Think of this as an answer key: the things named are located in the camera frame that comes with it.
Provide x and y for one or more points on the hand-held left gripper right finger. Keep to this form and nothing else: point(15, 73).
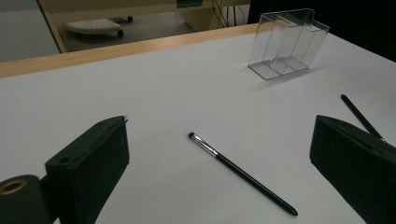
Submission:
point(355, 165)

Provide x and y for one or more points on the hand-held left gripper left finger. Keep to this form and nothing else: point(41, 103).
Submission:
point(90, 168)

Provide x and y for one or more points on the thin black flat-tip makeup brush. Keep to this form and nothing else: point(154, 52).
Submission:
point(249, 179)

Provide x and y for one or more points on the clear acrylic organizer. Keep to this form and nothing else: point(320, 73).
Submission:
point(286, 46)

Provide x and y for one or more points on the white table sheet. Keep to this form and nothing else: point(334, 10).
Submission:
point(186, 99)

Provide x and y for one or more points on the white wheeled platform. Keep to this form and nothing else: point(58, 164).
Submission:
point(93, 26)

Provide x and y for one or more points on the dark curtain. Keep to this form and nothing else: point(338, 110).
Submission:
point(358, 18)

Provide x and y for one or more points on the light wooden desk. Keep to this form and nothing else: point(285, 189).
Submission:
point(124, 7)

